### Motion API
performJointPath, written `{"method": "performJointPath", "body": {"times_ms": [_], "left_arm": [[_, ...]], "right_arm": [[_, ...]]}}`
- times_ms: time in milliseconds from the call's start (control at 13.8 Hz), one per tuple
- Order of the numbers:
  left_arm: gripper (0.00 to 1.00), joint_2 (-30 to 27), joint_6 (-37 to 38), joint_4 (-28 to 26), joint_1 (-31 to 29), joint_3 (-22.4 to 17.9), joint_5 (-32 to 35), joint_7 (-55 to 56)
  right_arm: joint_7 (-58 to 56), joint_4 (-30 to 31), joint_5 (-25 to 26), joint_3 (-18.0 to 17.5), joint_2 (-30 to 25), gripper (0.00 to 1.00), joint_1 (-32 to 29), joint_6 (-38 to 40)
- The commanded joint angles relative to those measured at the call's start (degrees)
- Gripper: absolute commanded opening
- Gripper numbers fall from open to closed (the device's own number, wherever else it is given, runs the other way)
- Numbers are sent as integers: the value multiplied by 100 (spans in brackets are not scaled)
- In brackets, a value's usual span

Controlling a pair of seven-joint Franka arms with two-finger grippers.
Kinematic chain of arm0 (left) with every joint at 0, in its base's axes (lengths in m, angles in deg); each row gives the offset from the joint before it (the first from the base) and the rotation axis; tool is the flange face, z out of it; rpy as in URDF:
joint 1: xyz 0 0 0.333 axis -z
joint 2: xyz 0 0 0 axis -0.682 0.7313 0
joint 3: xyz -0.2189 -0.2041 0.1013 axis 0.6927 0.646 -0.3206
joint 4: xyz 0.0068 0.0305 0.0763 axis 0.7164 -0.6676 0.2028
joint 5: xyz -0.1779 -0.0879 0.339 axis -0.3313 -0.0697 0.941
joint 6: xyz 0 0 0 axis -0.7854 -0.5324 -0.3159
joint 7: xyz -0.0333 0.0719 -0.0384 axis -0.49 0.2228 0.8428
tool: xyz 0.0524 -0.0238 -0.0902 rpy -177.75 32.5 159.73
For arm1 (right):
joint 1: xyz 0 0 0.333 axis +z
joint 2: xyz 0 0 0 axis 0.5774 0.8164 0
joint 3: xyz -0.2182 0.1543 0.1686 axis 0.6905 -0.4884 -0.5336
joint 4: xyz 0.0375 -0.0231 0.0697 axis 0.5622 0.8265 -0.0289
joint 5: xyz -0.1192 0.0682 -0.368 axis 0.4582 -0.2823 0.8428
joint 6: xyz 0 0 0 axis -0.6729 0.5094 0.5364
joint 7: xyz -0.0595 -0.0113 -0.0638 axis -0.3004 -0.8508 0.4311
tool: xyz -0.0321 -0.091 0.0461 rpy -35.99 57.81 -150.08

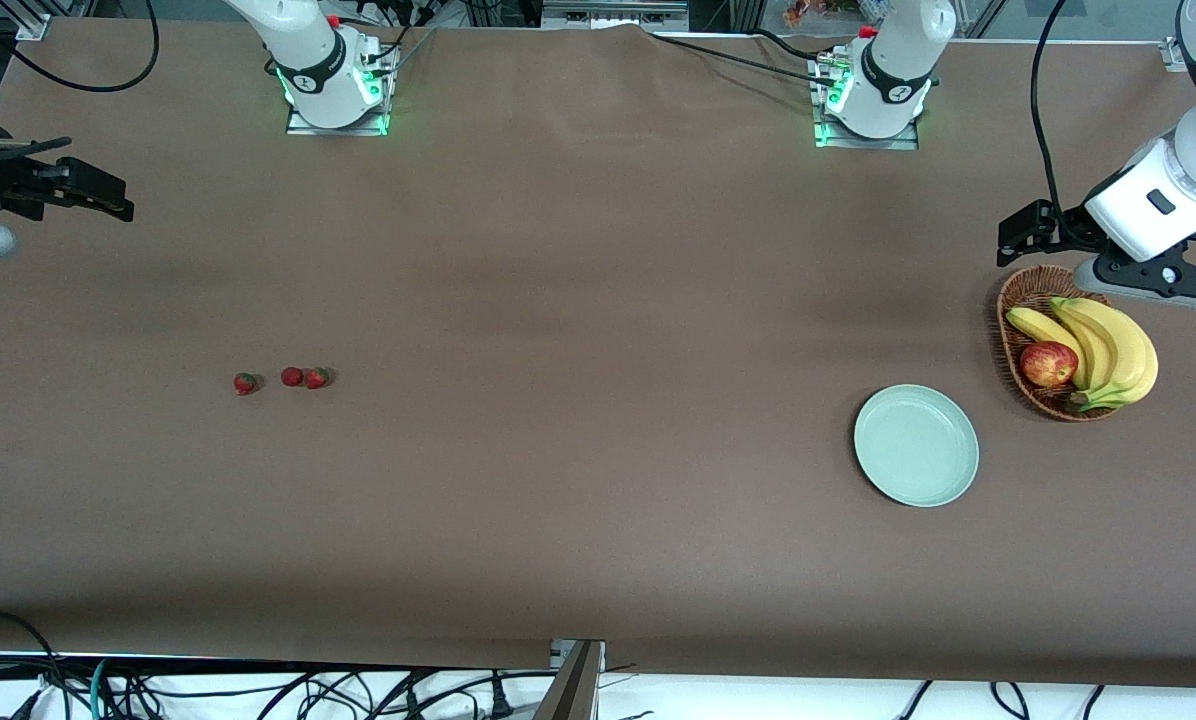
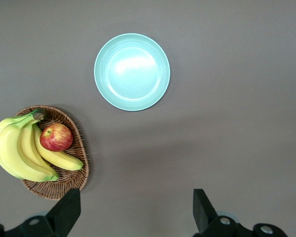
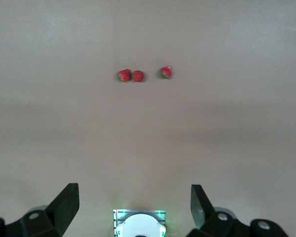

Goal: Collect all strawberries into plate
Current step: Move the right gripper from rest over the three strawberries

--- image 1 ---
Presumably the pale green round plate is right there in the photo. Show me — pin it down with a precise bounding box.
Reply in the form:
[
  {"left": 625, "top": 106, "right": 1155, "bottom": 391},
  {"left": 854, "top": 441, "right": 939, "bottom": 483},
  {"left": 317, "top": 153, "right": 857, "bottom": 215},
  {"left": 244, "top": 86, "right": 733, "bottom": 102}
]
[{"left": 853, "top": 384, "right": 981, "bottom": 509}]

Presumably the woven wicker basket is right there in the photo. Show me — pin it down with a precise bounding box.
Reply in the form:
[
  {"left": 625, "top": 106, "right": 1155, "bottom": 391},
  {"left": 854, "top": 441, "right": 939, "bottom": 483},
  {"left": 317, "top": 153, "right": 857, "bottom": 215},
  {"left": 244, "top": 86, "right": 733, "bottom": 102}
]
[{"left": 996, "top": 264, "right": 1124, "bottom": 423}]

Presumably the red apple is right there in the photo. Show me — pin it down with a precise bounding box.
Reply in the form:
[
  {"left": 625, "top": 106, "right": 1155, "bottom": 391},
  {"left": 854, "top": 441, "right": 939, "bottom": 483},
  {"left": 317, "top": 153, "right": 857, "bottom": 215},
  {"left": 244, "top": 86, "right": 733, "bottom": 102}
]
[{"left": 1020, "top": 340, "right": 1079, "bottom": 389}]

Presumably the yellow banana bunch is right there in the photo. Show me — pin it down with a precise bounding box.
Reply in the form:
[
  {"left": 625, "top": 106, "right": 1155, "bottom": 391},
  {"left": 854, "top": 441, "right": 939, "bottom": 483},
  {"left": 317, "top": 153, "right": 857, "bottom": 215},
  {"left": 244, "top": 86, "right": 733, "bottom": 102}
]
[{"left": 1056, "top": 297, "right": 1159, "bottom": 413}]

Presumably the orange toy pile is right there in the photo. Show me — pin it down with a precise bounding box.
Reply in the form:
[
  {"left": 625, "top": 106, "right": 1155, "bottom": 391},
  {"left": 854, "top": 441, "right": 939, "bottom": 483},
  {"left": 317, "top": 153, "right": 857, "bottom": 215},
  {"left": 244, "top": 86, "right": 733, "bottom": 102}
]
[{"left": 783, "top": 0, "right": 864, "bottom": 26}]

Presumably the table cover sheet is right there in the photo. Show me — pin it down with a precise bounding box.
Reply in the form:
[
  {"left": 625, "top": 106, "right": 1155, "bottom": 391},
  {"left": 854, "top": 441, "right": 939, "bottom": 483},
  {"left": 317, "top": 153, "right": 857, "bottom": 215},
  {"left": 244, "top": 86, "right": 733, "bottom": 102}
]
[{"left": 0, "top": 18, "right": 1196, "bottom": 691}]

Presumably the grey box with ports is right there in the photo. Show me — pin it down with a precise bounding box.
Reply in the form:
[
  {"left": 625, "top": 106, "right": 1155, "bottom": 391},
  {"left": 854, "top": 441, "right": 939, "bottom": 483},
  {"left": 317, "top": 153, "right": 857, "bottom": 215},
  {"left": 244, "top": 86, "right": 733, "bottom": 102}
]
[{"left": 541, "top": 0, "right": 691, "bottom": 31}]

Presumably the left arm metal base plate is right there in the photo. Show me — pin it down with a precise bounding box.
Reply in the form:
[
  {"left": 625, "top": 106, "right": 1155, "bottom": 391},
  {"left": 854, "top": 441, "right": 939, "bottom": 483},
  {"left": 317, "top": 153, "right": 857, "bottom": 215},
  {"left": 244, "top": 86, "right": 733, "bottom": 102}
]
[{"left": 811, "top": 50, "right": 921, "bottom": 151}]

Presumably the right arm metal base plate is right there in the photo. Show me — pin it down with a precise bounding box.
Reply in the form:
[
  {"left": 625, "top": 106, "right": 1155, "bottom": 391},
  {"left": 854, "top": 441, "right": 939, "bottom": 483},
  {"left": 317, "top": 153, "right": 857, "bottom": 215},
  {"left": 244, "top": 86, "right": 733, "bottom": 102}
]
[{"left": 286, "top": 40, "right": 393, "bottom": 136}]

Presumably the short black cable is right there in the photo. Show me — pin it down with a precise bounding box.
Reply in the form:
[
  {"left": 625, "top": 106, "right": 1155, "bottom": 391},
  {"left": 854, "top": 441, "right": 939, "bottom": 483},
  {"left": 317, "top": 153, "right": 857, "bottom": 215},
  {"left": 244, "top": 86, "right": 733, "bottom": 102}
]
[{"left": 748, "top": 28, "right": 831, "bottom": 63}]

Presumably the long black cable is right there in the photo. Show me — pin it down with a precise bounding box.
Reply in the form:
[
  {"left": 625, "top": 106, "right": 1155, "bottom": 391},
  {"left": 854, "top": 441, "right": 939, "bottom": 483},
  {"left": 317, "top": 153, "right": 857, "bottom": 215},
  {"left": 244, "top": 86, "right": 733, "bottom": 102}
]
[{"left": 643, "top": 30, "right": 841, "bottom": 86}]

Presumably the thick black cable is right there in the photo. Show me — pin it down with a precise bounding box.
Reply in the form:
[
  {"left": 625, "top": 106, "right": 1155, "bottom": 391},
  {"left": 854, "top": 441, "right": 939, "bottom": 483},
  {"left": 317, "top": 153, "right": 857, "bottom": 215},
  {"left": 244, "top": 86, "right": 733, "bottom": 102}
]
[{"left": 0, "top": 608, "right": 69, "bottom": 720}]

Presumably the aluminium profile post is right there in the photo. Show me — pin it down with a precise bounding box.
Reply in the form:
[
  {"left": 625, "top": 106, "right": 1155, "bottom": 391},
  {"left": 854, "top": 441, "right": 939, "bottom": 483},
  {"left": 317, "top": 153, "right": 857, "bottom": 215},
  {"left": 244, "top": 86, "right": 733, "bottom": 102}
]
[{"left": 536, "top": 638, "right": 607, "bottom": 720}]

